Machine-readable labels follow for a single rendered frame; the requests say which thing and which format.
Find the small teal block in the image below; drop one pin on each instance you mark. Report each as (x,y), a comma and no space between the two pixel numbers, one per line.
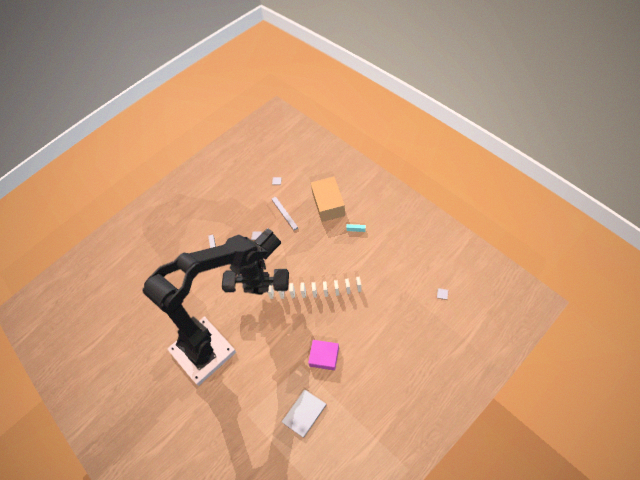
(356,228)

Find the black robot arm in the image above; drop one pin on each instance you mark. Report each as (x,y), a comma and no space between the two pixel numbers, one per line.
(240,252)

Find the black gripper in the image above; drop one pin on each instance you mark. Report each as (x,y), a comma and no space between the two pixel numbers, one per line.
(258,284)

